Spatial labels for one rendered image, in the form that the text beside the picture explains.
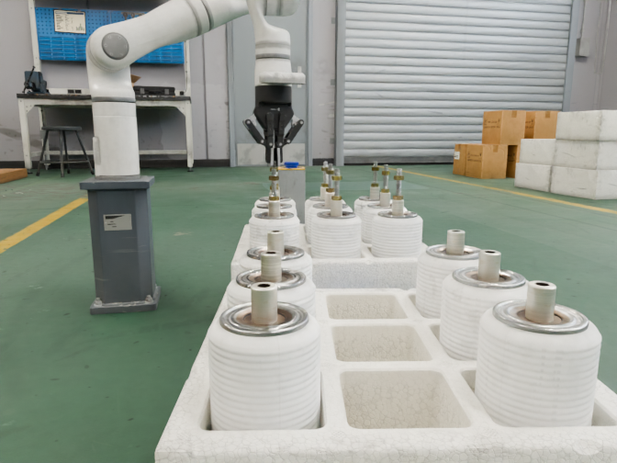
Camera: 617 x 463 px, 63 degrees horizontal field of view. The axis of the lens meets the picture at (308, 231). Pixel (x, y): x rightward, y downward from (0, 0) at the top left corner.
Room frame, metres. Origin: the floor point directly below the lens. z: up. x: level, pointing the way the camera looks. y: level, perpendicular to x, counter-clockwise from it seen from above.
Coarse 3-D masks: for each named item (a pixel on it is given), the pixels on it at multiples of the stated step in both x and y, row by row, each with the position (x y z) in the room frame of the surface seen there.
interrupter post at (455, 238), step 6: (450, 234) 0.64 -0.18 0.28; (456, 234) 0.64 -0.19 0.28; (462, 234) 0.64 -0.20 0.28; (450, 240) 0.64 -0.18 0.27; (456, 240) 0.64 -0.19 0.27; (462, 240) 0.64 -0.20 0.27; (450, 246) 0.64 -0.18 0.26; (456, 246) 0.64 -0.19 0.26; (462, 246) 0.64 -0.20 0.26; (450, 252) 0.64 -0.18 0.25; (456, 252) 0.64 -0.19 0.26; (462, 252) 0.64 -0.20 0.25
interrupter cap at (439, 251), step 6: (432, 246) 0.67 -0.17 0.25; (438, 246) 0.68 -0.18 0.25; (444, 246) 0.68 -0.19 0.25; (468, 246) 0.67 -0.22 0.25; (426, 252) 0.65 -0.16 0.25; (432, 252) 0.65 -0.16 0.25; (438, 252) 0.65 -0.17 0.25; (444, 252) 0.66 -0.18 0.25; (468, 252) 0.65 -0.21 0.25; (474, 252) 0.65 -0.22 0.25; (444, 258) 0.62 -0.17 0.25; (450, 258) 0.62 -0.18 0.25; (456, 258) 0.61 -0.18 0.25; (462, 258) 0.61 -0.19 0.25; (468, 258) 0.61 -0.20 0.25; (474, 258) 0.61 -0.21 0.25
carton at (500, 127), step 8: (488, 112) 4.76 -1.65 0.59; (496, 112) 4.65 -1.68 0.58; (504, 112) 4.56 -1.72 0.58; (512, 112) 4.58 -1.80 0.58; (520, 112) 4.60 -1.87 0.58; (488, 120) 4.75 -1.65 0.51; (496, 120) 4.64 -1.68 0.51; (504, 120) 4.56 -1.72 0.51; (512, 120) 4.58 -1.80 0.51; (520, 120) 4.60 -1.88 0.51; (488, 128) 4.74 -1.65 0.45; (496, 128) 4.63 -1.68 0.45; (504, 128) 4.57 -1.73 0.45; (512, 128) 4.58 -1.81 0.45; (520, 128) 4.60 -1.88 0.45; (488, 136) 4.74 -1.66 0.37; (496, 136) 4.62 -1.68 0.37; (504, 136) 4.57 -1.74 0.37; (512, 136) 4.59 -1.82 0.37; (520, 136) 4.60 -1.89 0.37; (496, 144) 4.62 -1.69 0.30; (504, 144) 4.57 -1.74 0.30; (512, 144) 4.59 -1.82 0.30; (520, 144) 4.61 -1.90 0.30
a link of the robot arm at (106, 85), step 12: (96, 72) 1.18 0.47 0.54; (108, 72) 1.19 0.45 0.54; (120, 72) 1.20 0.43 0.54; (96, 84) 1.16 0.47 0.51; (108, 84) 1.16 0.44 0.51; (120, 84) 1.18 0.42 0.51; (96, 96) 1.13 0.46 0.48; (108, 96) 1.13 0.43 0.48; (120, 96) 1.14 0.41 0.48; (132, 96) 1.17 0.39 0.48
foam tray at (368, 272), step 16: (304, 224) 1.25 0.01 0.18; (240, 240) 1.06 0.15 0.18; (304, 240) 1.06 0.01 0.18; (240, 256) 0.91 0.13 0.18; (368, 256) 0.92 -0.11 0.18; (320, 272) 0.88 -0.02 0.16; (336, 272) 0.88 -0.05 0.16; (352, 272) 0.88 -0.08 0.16; (368, 272) 0.88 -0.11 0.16; (384, 272) 0.88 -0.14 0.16; (400, 272) 0.88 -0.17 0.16; (416, 272) 0.89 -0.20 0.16; (400, 288) 0.88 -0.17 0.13
